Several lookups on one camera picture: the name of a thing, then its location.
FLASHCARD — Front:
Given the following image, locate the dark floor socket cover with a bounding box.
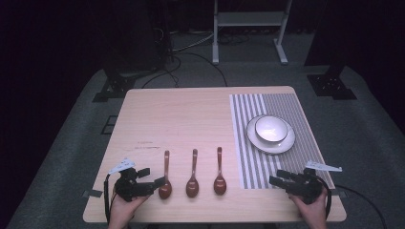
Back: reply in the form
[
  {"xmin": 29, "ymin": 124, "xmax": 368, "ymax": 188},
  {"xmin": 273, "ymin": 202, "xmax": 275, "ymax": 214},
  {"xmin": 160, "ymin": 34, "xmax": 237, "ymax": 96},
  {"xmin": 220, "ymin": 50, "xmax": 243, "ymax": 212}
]
[{"xmin": 100, "ymin": 114, "xmax": 119, "ymax": 135}]

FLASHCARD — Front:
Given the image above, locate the white metal stand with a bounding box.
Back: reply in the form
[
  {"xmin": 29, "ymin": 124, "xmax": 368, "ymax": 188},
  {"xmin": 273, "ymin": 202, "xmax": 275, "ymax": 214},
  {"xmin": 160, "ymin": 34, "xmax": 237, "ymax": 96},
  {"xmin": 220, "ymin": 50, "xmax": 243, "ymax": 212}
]
[{"xmin": 211, "ymin": 0, "xmax": 293, "ymax": 66}]

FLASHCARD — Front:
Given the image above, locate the brown wooden spoon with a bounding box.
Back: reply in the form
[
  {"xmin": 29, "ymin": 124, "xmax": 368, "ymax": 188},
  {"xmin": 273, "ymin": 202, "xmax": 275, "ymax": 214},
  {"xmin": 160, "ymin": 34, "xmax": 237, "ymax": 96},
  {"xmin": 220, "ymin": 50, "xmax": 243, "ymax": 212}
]
[
  {"xmin": 185, "ymin": 148, "xmax": 200, "ymax": 198},
  {"xmin": 213, "ymin": 146, "xmax": 227, "ymax": 197},
  {"xmin": 158, "ymin": 150, "xmax": 173, "ymax": 200}
]

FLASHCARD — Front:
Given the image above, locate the person's left hand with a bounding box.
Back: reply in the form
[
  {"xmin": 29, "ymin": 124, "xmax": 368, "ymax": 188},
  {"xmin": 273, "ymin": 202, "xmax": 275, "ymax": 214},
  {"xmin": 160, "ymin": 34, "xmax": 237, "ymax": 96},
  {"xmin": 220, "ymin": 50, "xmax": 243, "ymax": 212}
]
[{"xmin": 108, "ymin": 190, "xmax": 151, "ymax": 224}]

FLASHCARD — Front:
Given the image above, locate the grey floor cable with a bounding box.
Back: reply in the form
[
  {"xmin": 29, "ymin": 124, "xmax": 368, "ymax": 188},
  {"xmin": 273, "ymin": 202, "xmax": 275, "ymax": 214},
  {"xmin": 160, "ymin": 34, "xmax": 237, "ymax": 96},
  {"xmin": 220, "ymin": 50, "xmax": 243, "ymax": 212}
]
[{"xmin": 171, "ymin": 31, "xmax": 215, "ymax": 53}]

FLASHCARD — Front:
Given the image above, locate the white plate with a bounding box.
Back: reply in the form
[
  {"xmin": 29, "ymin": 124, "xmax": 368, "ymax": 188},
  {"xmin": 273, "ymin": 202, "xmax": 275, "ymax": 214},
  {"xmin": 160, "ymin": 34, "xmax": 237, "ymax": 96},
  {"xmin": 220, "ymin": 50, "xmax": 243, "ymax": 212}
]
[{"xmin": 245, "ymin": 114, "xmax": 296, "ymax": 156}]

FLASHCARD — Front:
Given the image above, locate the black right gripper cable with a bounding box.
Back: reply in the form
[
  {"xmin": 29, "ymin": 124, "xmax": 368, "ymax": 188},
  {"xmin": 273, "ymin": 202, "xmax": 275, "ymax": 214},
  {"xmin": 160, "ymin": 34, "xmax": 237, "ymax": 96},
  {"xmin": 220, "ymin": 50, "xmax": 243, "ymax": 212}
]
[{"xmin": 316, "ymin": 176, "xmax": 333, "ymax": 220}]

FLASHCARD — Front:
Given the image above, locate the person's right hand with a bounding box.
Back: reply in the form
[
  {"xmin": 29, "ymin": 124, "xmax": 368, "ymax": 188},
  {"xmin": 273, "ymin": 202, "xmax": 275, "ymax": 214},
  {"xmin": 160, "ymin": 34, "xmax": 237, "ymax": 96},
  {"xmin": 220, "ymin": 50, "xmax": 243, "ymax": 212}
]
[{"xmin": 288, "ymin": 186, "xmax": 329, "ymax": 223}]

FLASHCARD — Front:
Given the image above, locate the grey striped placemat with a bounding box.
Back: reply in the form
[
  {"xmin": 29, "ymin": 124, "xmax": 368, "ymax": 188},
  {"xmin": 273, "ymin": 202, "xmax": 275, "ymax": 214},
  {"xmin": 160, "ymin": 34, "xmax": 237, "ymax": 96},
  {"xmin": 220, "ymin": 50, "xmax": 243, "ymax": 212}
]
[{"xmin": 228, "ymin": 93, "xmax": 336, "ymax": 190}]

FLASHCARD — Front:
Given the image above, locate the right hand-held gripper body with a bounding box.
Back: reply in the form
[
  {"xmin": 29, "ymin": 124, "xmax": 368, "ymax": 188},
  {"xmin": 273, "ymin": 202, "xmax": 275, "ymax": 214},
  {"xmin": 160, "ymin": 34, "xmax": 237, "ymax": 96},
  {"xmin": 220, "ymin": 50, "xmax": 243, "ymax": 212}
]
[{"xmin": 285, "ymin": 160, "xmax": 343, "ymax": 204}]

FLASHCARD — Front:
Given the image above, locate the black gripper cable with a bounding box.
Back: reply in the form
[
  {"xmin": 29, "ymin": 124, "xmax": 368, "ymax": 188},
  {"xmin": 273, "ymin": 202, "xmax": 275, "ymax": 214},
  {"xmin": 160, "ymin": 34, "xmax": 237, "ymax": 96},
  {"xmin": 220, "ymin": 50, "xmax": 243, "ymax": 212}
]
[
  {"xmin": 103, "ymin": 174, "xmax": 117, "ymax": 224},
  {"xmin": 316, "ymin": 176, "xmax": 333, "ymax": 220}
]

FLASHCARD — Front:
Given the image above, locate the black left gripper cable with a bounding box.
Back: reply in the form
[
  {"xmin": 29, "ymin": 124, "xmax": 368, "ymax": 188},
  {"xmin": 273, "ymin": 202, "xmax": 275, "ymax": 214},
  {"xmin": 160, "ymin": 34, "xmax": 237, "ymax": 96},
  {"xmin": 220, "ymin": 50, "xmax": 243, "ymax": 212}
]
[{"xmin": 103, "ymin": 174, "xmax": 117, "ymax": 224}]

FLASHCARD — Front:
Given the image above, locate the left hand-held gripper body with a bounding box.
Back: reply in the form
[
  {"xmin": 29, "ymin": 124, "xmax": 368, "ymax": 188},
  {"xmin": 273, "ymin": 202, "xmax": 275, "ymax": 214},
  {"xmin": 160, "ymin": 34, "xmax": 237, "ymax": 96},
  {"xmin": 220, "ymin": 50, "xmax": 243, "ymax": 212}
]
[{"xmin": 108, "ymin": 157, "xmax": 160, "ymax": 203}]

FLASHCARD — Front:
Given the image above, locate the grey tape piece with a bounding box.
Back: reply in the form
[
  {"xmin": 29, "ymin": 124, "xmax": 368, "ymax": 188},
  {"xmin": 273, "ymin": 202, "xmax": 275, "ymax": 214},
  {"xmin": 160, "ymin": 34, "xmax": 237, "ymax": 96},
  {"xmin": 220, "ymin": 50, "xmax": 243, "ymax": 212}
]
[
  {"xmin": 330, "ymin": 189, "xmax": 349, "ymax": 199},
  {"xmin": 83, "ymin": 189, "xmax": 104, "ymax": 198}
]

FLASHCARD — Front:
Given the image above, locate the black cable on floor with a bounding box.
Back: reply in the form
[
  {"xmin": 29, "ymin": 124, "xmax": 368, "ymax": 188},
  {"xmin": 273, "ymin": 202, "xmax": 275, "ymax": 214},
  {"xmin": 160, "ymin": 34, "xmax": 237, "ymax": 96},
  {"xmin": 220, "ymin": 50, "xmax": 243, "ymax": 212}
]
[{"xmin": 333, "ymin": 184, "xmax": 388, "ymax": 229}]

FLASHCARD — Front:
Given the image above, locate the white bowl with dark rim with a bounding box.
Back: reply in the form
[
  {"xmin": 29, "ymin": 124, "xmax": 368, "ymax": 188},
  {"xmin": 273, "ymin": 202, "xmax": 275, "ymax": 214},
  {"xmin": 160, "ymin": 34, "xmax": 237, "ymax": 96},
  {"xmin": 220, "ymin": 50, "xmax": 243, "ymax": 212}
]
[{"xmin": 254, "ymin": 114, "xmax": 289, "ymax": 143}]

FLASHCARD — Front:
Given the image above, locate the black stand base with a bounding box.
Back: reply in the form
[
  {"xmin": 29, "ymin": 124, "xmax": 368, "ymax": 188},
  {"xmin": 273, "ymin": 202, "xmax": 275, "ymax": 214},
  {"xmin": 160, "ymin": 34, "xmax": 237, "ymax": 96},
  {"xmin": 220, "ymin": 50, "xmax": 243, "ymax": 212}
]
[
  {"xmin": 92, "ymin": 67, "xmax": 138, "ymax": 103},
  {"xmin": 304, "ymin": 60, "xmax": 358, "ymax": 101}
]

